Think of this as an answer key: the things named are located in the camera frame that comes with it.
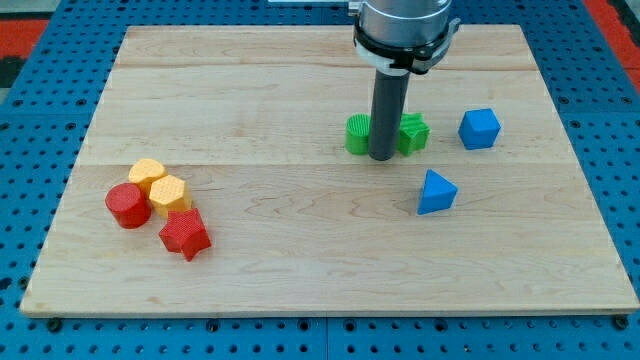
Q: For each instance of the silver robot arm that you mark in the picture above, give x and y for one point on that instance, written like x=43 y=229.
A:
x=398 y=37

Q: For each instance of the blue triangle block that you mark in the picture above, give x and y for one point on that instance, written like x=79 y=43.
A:
x=437 y=194

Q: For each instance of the green cylinder block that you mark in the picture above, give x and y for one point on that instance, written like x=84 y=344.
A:
x=357 y=134

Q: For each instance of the green star block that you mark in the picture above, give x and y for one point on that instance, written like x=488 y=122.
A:
x=413 y=133

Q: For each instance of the wooden board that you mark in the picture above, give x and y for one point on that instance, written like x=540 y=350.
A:
x=253 y=119

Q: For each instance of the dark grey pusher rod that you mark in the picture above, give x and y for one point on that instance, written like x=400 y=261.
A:
x=386 y=111

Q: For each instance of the red star block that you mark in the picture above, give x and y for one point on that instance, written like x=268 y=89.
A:
x=185 y=233

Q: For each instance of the yellow hexagon block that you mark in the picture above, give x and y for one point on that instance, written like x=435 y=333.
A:
x=170 y=194

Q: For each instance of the blue cube block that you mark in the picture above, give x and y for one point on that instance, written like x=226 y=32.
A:
x=479 y=129

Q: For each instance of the yellow cylinder block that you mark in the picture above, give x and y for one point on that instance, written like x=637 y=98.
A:
x=144 y=172

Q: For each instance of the red cylinder block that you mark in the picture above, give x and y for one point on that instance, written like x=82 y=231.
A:
x=128 y=205

